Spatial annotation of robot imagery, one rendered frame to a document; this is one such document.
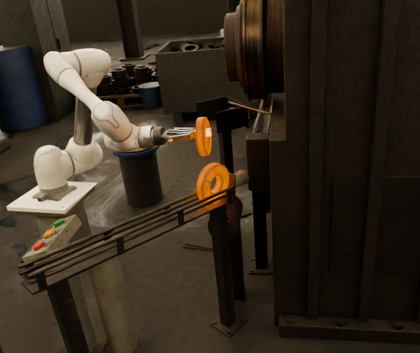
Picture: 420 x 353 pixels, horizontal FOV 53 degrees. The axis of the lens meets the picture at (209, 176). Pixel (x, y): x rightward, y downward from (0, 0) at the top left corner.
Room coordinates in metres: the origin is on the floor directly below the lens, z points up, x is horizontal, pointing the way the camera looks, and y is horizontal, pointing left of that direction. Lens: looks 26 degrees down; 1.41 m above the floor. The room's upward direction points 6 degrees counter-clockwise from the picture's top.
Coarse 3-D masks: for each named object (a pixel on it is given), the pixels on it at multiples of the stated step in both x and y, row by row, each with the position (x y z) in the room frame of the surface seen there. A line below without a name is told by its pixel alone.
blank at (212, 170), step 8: (208, 168) 1.38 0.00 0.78; (216, 168) 1.40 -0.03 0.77; (224, 168) 1.43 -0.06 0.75; (200, 176) 1.37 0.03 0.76; (208, 176) 1.37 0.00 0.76; (216, 176) 1.43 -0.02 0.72; (224, 176) 1.43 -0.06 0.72; (200, 184) 1.35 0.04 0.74; (208, 184) 1.36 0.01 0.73; (216, 184) 1.43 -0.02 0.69; (224, 184) 1.43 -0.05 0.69; (200, 192) 1.34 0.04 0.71; (208, 192) 1.36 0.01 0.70; (216, 192) 1.40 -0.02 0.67; (208, 200) 1.36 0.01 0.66
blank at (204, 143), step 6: (198, 120) 1.57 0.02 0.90; (204, 120) 1.57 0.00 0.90; (198, 126) 1.55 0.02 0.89; (204, 126) 1.56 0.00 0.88; (198, 132) 1.53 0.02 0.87; (204, 132) 1.54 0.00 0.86; (198, 138) 1.52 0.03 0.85; (204, 138) 1.53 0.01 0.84; (210, 138) 1.64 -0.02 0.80; (198, 144) 1.52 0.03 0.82; (204, 144) 1.52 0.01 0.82; (210, 144) 1.62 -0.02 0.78; (198, 150) 1.53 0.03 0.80; (204, 150) 1.52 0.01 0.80; (210, 150) 1.61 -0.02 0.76
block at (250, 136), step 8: (248, 136) 1.62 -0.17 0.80; (256, 136) 1.61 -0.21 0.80; (264, 136) 1.60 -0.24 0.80; (248, 144) 1.58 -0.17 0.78; (256, 144) 1.58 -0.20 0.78; (264, 144) 1.57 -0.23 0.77; (248, 152) 1.59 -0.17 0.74; (256, 152) 1.58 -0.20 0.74; (264, 152) 1.57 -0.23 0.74; (248, 160) 1.59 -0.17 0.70; (256, 160) 1.58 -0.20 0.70; (264, 160) 1.57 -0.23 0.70; (248, 168) 1.59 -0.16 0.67; (256, 168) 1.58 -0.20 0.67; (264, 168) 1.57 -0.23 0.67; (256, 176) 1.58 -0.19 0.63; (264, 176) 1.57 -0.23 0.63; (248, 184) 1.59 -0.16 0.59; (256, 184) 1.58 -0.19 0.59; (264, 184) 1.57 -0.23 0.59
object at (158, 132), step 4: (156, 128) 1.63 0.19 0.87; (160, 128) 1.62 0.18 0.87; (152, 132) 1.61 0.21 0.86; (156, 132) 1.61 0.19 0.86; (160, 132) 1.60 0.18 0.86; (164, 132) 1.63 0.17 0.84; (152, 136) 1.60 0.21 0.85; (156, 136) 1.60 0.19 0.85; (160, 136) 1.60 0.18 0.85; (164, 136) 1.59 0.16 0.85; (168, 136) 1.59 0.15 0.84; (156, 140) 1.60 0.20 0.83; (160, 140) 1.59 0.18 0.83; (164, 140) 1.59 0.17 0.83; (156, 144) 1.61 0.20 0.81; (160, 144) 1.61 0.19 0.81
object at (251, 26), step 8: (248, 0) 1.74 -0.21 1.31; (256, 0) 1.73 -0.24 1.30; (248, 8) 1.70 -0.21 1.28; (256, 8) 1.69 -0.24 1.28; (248, 16) 1.68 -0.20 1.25; (256, 16) 1.67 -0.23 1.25; (248, 24) 1.66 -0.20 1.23; (256, 24) 1.65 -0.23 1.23; (248, 32) 1.65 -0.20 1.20; (256, 32) 1.64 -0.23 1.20; (248, 40) 1.64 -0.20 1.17; (256, 40) 1.63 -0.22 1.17; (248, 48) 1.63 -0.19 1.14; (256, 48) 1.63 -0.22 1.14; (248, 56) 1.63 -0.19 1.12; (256, 56) 1.63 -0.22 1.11; (248, 64) 1.63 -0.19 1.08; (256, 64) 1.63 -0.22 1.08; (248, 72) 1.64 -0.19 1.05; (256, 72) 1.63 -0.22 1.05; (248, 80) 1.65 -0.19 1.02; (256, 80) 1.65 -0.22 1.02; (248, 88) 1.66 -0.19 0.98; (256, 88) 1.67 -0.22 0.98; (248, 96) 1.70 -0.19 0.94; (256, 96) 1.72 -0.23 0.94
